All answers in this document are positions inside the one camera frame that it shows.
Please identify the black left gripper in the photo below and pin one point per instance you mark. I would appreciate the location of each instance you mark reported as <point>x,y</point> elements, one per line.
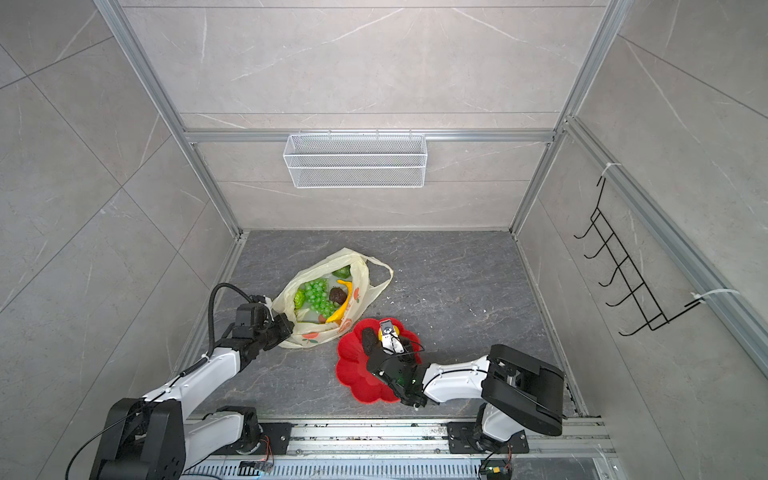
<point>286,329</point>

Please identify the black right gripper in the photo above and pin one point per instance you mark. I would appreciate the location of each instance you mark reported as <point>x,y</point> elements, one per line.
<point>409,358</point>

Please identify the dark fake avocado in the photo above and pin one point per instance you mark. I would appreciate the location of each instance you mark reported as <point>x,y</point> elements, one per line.
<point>369,341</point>

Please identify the cream printed plastic bag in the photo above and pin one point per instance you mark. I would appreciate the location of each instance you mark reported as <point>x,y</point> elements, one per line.
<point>370,278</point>

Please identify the red flower-shaped plate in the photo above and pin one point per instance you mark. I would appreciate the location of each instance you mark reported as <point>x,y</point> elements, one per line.
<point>351,368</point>

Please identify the dark red fake date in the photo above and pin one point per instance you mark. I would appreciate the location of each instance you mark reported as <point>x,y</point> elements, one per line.
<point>338,296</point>

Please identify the green fake custard apple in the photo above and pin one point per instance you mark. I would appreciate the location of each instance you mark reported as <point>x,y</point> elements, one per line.
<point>299,299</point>

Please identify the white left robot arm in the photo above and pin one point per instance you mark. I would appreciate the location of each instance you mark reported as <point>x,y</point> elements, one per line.
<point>149,438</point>

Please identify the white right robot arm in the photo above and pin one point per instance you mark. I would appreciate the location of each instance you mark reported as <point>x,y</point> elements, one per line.
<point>520,393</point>

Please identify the green fake grape bunch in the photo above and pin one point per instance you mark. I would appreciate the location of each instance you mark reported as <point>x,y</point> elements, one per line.
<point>317,295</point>

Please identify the yellow fake banana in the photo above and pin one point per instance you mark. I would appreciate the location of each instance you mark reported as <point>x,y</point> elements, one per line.
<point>338,314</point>

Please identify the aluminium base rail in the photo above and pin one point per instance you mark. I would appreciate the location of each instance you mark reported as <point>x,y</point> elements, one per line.
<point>412,448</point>

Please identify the white wire mesh basket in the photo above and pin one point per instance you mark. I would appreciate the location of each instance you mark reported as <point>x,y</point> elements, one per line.
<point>359,160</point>

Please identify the black wire hook rack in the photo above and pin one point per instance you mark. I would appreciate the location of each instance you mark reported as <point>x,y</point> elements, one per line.
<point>626,272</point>

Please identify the aluminium frame rail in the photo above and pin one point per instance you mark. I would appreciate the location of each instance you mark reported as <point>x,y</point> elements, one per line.
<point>115,18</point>

